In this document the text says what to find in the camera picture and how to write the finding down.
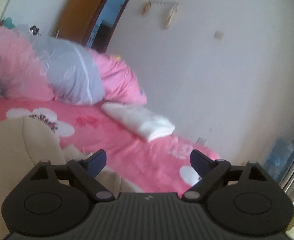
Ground beige zip hoodie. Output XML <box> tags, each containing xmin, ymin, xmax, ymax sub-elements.
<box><xmin>0</xmin><ymin>118</ymin><xmax>142</xmax><ymax>239</ymax></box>

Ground blue plastic bag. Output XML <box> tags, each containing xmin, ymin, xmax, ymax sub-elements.
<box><xmin>263</xmin><ymin>138</ymin><xmax>294</xmax><ymax>183</ymax></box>

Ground white folded garment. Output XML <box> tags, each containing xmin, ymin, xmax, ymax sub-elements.
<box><xmin>101</xmin><ymin>102</ymin><xmax>175</xmax><ymax>142</ymax></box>

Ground pink grey floral duvet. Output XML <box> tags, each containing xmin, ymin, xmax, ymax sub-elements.
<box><xmin>0</xmin><ymin>27</ymin><xmax>147</xmax><ymax>106</ymax></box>

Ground cluttered side table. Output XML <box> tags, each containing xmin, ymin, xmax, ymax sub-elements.
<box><xmin>0</xmin><ymin>17</ymin><xmax>39</xmax><ymax>36</ymax></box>

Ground brown wooden door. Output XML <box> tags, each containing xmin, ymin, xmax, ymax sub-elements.
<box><xmin>54</xmin><ymin>0</ymin><xmax>129</xmax><ymax>53</ymax></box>

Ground white wall switch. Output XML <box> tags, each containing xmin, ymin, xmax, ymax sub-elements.
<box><xmin>214</xmin><ymin>31</ymin><xmax>224</xmax><ymax>41</ymax></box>

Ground wall coat hook rack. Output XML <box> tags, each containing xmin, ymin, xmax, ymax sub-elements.
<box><xmin>140</xmin><ymin>0</ymin><xmax>180</xmax><ymax>30</ymax></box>

